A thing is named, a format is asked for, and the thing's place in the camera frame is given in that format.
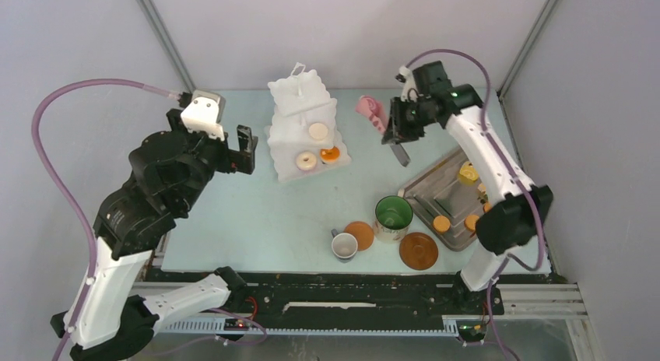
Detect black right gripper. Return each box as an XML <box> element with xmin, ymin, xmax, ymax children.
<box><xmin>383</xmin><ymin>96</ymin><xmax>437</xmax><ymax>145</ymax></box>

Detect white glazed donut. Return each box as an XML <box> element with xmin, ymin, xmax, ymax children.
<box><xmin>295</xmin><ymin>151</ymin><xmax>318</xmax><ymax>172</ymax></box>

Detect white round cream cake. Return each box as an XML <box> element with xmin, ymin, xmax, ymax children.
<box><xmin>308</xmin><ymin>122</ymin><xmax>330</xmax><ymax>142</ymax></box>

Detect orange glazed donut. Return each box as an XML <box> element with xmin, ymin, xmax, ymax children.
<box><xmin>319</xmin><ymin>146</ymin><xmax>342</xmax><ymax>164</ymax></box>

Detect yellow swirl roll cake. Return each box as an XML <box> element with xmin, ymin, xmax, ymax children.
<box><xmin>457</xmin><ymin>161</ymin><xmax>479</xmax><ymax>186</ymax></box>

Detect yellow layered cake slice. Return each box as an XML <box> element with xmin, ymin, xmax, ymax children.
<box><xmin>477</xmin><ymin>183</ymin><xmax>488</xmax><ymax>202</ymax></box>

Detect pink-tipped metal tongs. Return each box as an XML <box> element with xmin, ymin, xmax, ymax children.
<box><xmin>367</xmin><ymin>107</ymin><xmax>410</xmax><ymax>167</ymax></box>

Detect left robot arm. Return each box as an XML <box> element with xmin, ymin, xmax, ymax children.
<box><xmin>51</xmin><ymin>125</ymin><xmax>258</xmax><ymax>360</ymax></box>

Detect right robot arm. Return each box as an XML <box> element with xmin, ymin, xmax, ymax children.
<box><xmin>382</xmin><ymin>85</ymin><xmax>553</xmax><ymax>313</ymax></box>

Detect white three-tier dessert stand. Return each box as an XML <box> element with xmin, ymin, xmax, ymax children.
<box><xmin>265</xmin><ymin>62</ymin><xmax>352</xmax><ymax>183</ymax></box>

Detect stainless steel tray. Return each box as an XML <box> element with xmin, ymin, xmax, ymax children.
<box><xmin>398</xmin><ymin>148</ymin><xmax>485</xmax><ymax>251</ymax></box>

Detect large floral green-inside mug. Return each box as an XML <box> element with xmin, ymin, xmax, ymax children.
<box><xmin>374</xmin><ymin>195</ymin><xmax>414</xmax><ymax>244</ymax></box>

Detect small wooden coaster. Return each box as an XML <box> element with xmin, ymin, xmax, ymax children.
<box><xmin>344</xmin><ymin>221</ymin><xmax>374</xmax><ymax>251</ymax></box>

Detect large wooden coaster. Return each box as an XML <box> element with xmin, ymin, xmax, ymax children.
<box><xmin>398</xmin><ymin>232</ymin><xmax>439</xmax><ymax>271</ymax></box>

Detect small white grey cup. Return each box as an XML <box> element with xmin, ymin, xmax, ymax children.
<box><xmin>331</xmin><ymin>229</ymin><xmax>358</xmax><ymax>263</ymax></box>

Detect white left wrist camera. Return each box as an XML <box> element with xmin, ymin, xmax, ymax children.
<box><xmin>181</xmin><ymin>89</ymin><xmax>226</xmax><ymax>142</ymax></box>

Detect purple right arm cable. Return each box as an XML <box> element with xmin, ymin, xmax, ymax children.
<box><xmin>404</xmin><ymin>48</ymin><xmax>546</xmax><ymax>359</ymax></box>

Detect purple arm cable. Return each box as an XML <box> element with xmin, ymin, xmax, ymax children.
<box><xmin>30</xmin><ymin>79</ymin><xmax>182</xmax><ymax>361</ymax></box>
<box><xmin>404</xmin><ymin>48</ymin><xmax>546</xmax><ymax>359</ymax></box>

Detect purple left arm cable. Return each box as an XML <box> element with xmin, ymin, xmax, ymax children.
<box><xmin>30</xmin><ymin>79</ymin><xmax>182</xmax><ymax>361</ymax></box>

